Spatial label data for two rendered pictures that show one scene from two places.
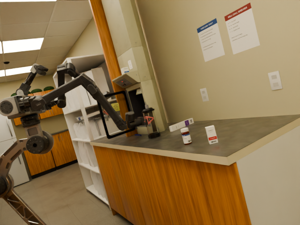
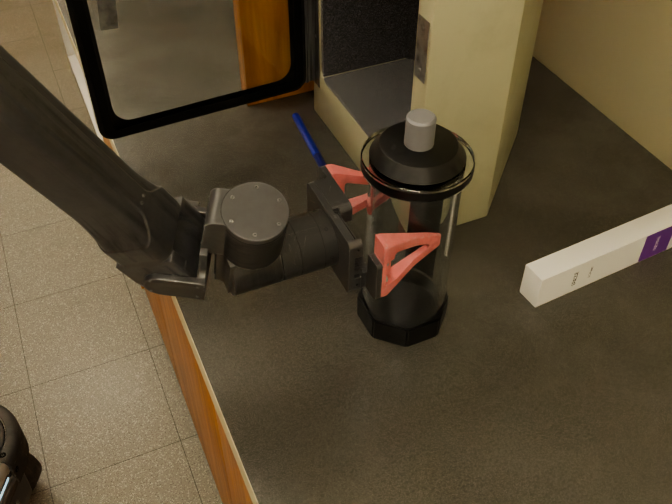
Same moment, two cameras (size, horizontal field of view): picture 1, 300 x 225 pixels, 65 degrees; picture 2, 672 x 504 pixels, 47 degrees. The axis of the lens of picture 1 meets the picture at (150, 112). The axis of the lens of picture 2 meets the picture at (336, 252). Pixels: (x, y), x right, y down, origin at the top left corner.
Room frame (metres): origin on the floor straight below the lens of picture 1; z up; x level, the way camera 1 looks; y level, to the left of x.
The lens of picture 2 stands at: (1.29, 0.02, 1.61)
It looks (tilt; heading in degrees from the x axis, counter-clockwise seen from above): 44 degrees down; 7
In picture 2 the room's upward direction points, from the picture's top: straight up
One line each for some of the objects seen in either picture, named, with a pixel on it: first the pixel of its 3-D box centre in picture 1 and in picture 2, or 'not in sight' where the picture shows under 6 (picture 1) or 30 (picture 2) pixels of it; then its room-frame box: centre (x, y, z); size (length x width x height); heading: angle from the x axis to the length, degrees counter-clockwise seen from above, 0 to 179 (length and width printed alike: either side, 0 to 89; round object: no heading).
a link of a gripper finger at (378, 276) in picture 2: (147, 119); (390, 243); (1.84, 0.03, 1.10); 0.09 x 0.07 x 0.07; 121
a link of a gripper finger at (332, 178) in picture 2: not in sight; (361, 202); (1.90, 0.06, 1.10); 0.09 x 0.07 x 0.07; 121
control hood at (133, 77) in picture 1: (125, 81); not in sight; (2.12, 0.14, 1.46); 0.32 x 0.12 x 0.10; 31
